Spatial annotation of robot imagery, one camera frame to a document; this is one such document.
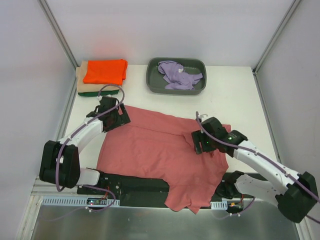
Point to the beige folded t shirt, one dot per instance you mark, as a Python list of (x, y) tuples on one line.
[(82, 87)]

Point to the right white cable duct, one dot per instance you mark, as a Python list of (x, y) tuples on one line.
[(226, 204)]

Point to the lavender crumpled t shirt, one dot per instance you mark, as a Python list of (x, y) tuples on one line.
[(176, 76)]

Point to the left white cable duct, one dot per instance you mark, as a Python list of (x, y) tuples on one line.
[(68, 201)]

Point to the dark green plastic bin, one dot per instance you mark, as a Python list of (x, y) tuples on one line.
[(156, 83)]

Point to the dark green folded t shirt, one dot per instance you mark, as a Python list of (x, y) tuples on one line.
[(96, 93)]

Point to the right aluminium frame post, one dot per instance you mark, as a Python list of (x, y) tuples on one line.
[(281, 27)]

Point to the pink t shirt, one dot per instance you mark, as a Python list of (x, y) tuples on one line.
[(159, 146)]

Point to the aluminium frame post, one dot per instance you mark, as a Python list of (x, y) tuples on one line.
[(57, 31), (281, 27)]

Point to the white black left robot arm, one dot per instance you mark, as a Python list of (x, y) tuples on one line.
[(60, 163)]

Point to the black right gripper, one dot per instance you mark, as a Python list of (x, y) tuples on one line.
[(197, 142)]

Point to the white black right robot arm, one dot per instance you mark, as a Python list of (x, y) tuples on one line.
[(293, 193)]

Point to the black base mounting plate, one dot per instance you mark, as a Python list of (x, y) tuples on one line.
[(152, 193)]

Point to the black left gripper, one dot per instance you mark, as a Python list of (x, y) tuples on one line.
[(124, 114)]

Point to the white cable duct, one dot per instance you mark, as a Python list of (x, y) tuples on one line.
[(68, 201), (226, 204)]

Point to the left aluminium frame post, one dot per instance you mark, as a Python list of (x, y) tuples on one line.
[(57, 31)]

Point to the orange folded t shirt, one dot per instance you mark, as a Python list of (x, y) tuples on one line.
[(106, 72)]

